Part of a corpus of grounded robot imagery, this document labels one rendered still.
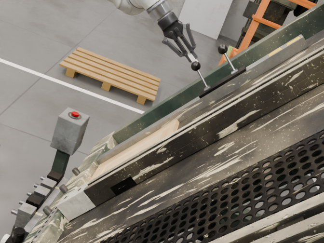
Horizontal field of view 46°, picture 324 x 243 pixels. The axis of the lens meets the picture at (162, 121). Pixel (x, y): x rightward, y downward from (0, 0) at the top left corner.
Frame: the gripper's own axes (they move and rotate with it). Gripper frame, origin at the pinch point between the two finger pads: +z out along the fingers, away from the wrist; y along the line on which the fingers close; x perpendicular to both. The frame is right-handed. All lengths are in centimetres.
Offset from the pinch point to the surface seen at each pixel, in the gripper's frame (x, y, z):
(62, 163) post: -10, 87, 9
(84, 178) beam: 25, 57, 11
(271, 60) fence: 10.8, -25.0, 13.2
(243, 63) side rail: -13.2, -13.6, 14.5
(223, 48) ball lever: 4.8, -12.6, 1.5
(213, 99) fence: 10.8, -0.2, 14.7
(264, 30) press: -592, -12, 120
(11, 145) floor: -95, 178, -7
